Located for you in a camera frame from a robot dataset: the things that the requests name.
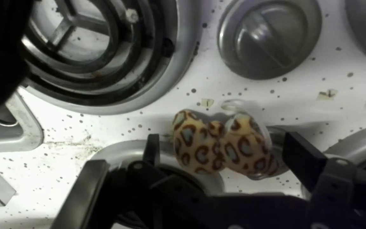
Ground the black coil toy burner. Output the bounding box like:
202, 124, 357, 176
18, 0, 205, 118

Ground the brown leopard print object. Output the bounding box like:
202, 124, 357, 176
171, 109, 281, 179

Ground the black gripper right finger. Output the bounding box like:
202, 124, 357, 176
281, 129, 366, 229

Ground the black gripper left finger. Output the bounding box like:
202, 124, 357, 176
50, 133, 202, 229

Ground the grey stove knob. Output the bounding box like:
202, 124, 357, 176
216, 0, 324, 82

